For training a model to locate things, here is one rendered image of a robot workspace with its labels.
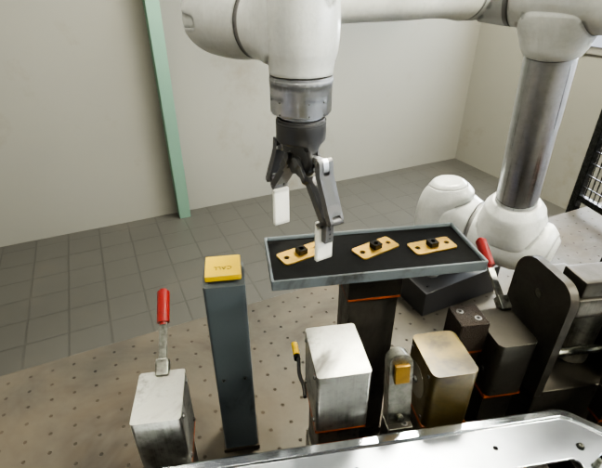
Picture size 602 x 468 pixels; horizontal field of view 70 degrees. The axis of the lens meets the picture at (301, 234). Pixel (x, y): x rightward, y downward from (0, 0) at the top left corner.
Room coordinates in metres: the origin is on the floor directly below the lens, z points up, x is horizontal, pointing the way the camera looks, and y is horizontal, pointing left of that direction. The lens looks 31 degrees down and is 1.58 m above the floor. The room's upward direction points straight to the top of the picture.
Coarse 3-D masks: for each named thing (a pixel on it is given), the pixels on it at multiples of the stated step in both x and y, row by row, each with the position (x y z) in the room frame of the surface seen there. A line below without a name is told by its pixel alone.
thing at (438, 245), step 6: (426, 240) 0.66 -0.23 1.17; (432, 240) 0.66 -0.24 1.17; (438, 240) 0.67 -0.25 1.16; (444, 240) 0.67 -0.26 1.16; (450, 240) 0.67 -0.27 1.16; (408, 246) 0.66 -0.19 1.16; (414, 246) 0.65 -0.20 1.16; (420, 246) 0.65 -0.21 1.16; (426, 246) 0.65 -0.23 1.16; (432, 246) 0.65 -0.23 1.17; (438, 246) 0.65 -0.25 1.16; (444, 246) 0.65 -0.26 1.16; (450, 246) 0.65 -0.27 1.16; (456, 246) 0.65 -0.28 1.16; (414, 252) 0.64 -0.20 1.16; (420, 252) 0.64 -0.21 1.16; (426, 252) 0.64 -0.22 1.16; (432, 252) 0.64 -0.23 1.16
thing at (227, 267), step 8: (216, 256) 0.62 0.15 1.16; (224, 256) 0.62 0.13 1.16; (232, 256) 0.62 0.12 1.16; (240, 256) 0.63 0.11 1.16; (208, 264) 0.60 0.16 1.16; (216, 264) 0.60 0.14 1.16; (224, 264) 0.60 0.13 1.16; (232, 264) 0.60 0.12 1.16; (240, 264) 0.60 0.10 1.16; (208, 272) 0.58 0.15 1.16; (216, 272) 0.58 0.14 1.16; (224, 272) 0.58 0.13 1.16; (232, 272) 0.58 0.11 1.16; (240, 272) 0.58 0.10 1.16; (208, 280) 0.57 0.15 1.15; (216, 280) 0.57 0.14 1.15
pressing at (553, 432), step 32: (512, 416) 0.42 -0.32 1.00; (544, 416) 0.42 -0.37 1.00; (576, 416) 0.42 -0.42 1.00; (288, 448) 0.37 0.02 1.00; (320, 448) 0.37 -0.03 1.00; (352, 448) 0.37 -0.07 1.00; (384, 448) 0.37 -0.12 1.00; (416, 448) 0.37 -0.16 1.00; (448, 448) 0.37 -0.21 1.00; (480, 448) 0.37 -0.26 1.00; (512, 448) 0.37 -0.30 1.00; (544, 448) 0.37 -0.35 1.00; (576, 448) 0.37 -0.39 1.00
